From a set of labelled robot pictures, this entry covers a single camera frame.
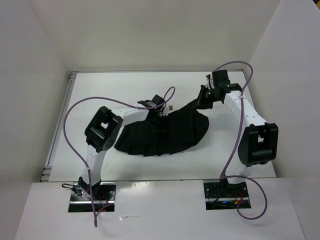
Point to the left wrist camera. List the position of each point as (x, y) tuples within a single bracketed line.
[(166, 109)]

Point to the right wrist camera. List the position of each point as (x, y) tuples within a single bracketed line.
[(210, 82)]

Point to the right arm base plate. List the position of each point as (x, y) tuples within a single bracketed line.
[(218, 197)]

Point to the black pleated skirt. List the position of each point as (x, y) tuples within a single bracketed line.
[(186, 128)]

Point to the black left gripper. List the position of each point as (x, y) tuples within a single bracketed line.
[(162, 128)]

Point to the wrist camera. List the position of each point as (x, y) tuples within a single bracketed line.
[(210, 82), (166, 109)]

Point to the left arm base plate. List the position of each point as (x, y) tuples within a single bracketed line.
[(104, 199)]

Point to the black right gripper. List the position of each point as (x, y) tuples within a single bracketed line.
[(201, 101)]

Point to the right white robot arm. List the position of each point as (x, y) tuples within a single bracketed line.
[(257, 139)]

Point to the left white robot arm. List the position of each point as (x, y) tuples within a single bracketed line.
[(101, 135)]

